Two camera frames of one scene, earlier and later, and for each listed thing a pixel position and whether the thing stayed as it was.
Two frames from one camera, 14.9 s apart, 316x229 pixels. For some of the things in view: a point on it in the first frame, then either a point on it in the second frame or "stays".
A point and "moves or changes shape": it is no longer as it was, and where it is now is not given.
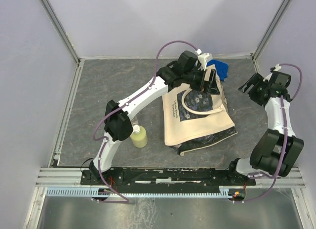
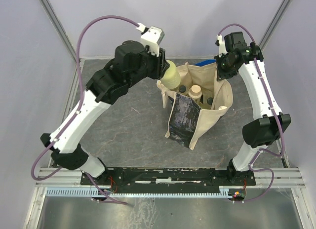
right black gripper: (253, 81) -> (221, 74)
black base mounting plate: (168, 176) stays
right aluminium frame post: (273, 24) stays
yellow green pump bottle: (138, 136) moves or changes shape
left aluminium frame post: (56, 19) stays
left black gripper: (208, 87) -> (161, 64)
